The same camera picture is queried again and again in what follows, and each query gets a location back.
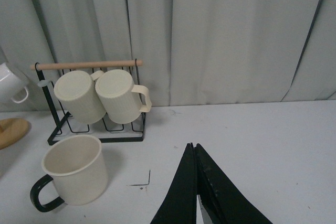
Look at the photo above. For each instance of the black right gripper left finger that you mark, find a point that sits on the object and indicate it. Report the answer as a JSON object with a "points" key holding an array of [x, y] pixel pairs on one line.
{"points": [[179, 205]]}

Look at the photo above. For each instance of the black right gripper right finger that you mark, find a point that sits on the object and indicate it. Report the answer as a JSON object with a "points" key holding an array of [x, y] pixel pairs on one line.
{"points": [[220, 197]]}

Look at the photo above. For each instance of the cream smiley mug black handle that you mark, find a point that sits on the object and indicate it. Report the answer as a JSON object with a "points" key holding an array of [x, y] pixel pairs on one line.
{"points": [[76, 167]]}

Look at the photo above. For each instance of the cream ribbed mug right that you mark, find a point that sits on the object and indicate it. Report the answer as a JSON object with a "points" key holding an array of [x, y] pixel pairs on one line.
{"points": [[122, 99]]}

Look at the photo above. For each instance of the cream ribbed mug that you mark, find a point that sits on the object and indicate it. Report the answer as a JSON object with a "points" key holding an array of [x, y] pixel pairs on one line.
{"points": [[122, 99], [76, 91]]}

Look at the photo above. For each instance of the cream ribbed mug left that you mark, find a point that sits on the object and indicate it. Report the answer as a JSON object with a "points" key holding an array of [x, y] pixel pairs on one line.
{"points": [[76, 91]]}

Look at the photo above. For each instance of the grey curtain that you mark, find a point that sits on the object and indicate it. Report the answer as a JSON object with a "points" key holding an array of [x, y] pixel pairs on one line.
{"points": [[194, 51]]}

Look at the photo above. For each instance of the wooden mug tree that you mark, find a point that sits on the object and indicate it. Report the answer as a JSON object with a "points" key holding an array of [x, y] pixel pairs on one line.
{"points": [[12, 130]]}

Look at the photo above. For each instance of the white mug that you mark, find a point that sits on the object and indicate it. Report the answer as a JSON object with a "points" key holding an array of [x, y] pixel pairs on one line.
{"points": [[12, 82]]}

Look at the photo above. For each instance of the black wire cup rack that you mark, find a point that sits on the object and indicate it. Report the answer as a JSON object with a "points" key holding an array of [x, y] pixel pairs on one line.
{"points": [[132, 132]]}

